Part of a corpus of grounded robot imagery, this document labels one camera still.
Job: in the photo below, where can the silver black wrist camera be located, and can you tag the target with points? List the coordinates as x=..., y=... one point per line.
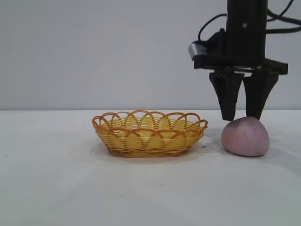
x=200, y=50

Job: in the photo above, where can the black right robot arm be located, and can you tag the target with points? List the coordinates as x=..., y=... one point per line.
x=247, y=10

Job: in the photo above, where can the yellow woven wicker basket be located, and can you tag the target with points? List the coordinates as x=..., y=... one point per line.
x=145, y=141

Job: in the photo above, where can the pink peach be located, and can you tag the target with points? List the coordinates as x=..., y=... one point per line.
x=245, y=137

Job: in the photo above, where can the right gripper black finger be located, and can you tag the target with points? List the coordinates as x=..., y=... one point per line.
x=227, y=96
x=256, y=94

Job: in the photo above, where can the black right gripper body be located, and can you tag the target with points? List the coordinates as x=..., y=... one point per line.
x=247, y=44

